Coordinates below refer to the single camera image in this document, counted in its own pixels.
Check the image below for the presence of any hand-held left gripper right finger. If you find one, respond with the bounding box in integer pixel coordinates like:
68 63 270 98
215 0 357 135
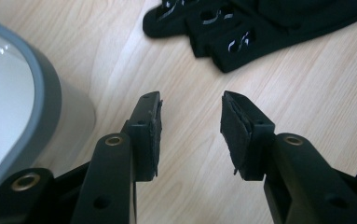
220 90 276 182

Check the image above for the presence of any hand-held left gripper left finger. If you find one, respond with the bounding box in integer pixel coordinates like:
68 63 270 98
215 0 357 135
121 91 164 183

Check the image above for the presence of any black cloth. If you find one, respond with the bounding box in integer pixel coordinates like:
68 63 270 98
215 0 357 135
142 0 357 74

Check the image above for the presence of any grey plastic bin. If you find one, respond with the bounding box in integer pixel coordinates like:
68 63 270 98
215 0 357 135
0 12 97 208

